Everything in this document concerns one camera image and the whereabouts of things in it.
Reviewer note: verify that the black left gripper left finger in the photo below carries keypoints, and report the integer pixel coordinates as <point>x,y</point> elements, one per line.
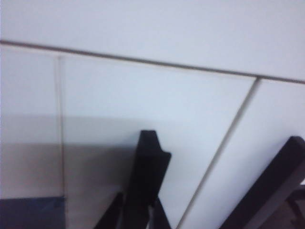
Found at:
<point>114,217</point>

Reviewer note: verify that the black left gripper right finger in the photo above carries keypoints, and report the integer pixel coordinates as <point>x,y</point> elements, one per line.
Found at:
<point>160,219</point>

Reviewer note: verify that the white drawer front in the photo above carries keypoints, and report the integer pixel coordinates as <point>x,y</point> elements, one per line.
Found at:
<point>152,23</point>

